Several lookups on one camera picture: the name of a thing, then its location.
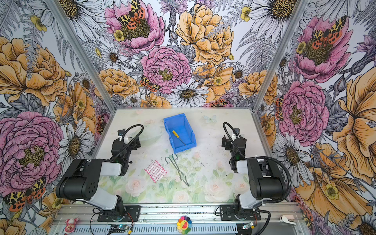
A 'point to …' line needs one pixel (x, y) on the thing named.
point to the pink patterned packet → (155, 170)
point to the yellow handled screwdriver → (176, 135)
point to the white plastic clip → (288, 219)
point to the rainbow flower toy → (184, 224)
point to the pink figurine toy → (70, 226)
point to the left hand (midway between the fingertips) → (131, 138)
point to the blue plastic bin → (179, 124)
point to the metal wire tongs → (183, 176)
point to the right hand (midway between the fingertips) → (232, 139)
